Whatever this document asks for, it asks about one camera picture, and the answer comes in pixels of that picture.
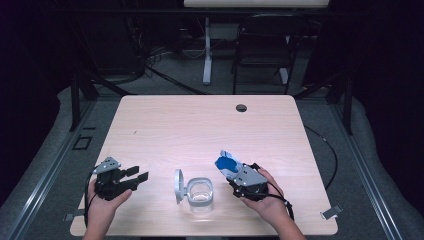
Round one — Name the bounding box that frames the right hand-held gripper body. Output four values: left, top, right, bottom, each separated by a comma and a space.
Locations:
227, 163, 270, 202

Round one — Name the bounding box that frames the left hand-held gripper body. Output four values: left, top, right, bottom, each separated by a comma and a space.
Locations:
92, 156, 136, 202

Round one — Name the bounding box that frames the clear plastic container white lid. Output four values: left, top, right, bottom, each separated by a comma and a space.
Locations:
173, 168, 215, 215

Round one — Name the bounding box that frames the person's left hand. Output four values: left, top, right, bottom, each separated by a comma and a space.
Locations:
85, 179, 133, 224

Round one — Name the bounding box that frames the person's right hand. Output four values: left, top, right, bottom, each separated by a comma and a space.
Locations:
239, 166, 288, 225

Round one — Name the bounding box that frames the black metal stand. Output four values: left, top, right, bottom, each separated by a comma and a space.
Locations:
68, 66, 134, 133
293, 71, 354, 136

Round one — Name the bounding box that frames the black folding chair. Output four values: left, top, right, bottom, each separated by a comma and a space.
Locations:
231, 13, 309, 95

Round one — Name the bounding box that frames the white desk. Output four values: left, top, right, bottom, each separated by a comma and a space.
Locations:
183, 0, 331, 86

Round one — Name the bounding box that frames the left hand-held gripper cable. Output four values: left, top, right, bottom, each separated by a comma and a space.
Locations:
83, 165, 102, 228

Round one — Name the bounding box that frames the hand-held gripper cable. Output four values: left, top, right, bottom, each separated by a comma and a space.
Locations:
263, 179, 296, 222
83, 165, 102, 228

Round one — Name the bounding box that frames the right hand-held gripper cable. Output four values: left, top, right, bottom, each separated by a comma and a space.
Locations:
263, 179, 296, 222

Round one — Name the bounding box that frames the gray metal bracket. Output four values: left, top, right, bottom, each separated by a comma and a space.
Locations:
63, 209, 86, 223
320, 204, 344, 221

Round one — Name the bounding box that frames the black floor socket frame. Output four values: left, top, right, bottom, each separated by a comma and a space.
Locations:
71, 134, 94, 151

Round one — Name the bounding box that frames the gray floor rail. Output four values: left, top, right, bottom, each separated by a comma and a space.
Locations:
329, 103, 404, 240
6, 99, 98, 240

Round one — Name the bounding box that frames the thin black floor cable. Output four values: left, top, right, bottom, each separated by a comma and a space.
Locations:
303, 124, 339, 191

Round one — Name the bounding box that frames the bundle of floor cables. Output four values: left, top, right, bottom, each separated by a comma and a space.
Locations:
133, 46, 209, 96

